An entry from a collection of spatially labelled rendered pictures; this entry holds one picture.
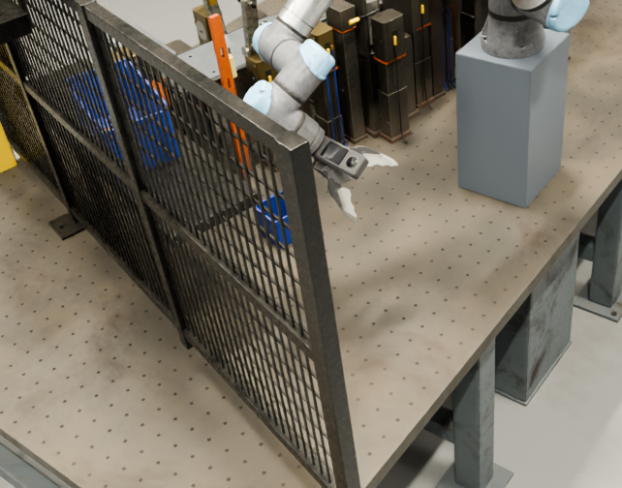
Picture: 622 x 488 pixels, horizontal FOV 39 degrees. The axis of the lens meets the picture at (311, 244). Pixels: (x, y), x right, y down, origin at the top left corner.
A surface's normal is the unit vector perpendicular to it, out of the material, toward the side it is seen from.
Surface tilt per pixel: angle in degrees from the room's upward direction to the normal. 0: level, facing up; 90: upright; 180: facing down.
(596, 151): 0
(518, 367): 90
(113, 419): 0
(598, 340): 0
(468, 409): 90
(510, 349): 90
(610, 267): 90
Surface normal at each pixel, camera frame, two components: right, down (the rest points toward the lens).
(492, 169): -0.61, 0.56
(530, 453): -0.12, -0.76
